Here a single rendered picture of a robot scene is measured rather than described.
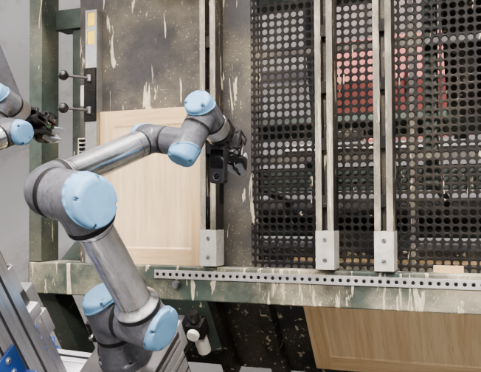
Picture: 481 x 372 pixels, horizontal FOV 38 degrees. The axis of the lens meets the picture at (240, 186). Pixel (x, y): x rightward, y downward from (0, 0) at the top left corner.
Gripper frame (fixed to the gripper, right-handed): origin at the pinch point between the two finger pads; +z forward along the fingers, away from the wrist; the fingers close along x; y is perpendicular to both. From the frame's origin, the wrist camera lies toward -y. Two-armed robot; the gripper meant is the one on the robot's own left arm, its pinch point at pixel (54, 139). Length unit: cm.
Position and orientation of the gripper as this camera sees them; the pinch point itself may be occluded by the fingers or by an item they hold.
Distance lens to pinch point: 254.2
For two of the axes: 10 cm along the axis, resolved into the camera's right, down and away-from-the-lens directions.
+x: 1.0, -9.3, 3.6
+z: 3.8, 3.7, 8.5
